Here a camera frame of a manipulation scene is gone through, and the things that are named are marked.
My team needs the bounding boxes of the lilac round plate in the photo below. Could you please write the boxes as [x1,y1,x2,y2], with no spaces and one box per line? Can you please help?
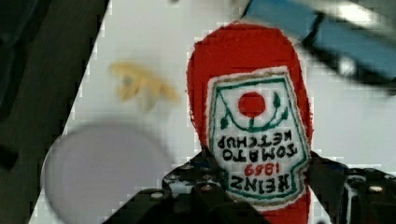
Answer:
[41,123,172,224]

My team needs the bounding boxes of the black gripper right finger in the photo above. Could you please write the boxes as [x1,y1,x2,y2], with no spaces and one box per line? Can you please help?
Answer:
[307,151,396,224]

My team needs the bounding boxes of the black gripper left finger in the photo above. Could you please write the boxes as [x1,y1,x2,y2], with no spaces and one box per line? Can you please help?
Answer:
[103,150,271,224]

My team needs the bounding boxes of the peeled plush banana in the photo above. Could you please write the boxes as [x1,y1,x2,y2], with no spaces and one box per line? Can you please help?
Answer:
[109,62,180,111]

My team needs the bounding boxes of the red plush ketchup bottle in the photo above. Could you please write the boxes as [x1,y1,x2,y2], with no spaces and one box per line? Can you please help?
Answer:
[187,22,312,224]

